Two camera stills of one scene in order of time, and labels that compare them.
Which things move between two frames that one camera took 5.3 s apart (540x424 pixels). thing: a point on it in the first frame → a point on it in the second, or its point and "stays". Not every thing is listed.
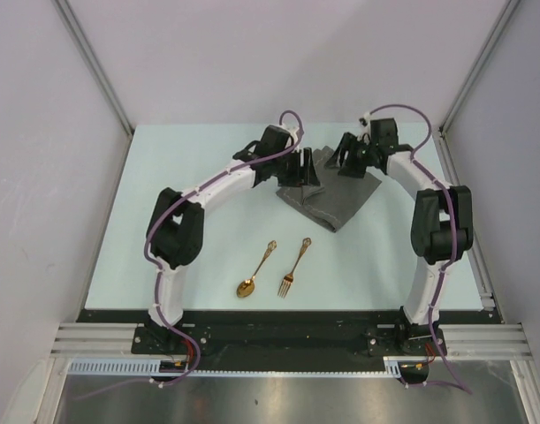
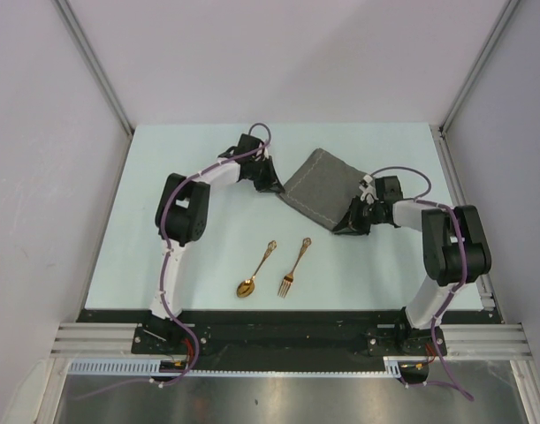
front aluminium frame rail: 458,340 stays
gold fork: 289,277 stays
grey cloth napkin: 336,199 stays
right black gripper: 350,169 → 351,224
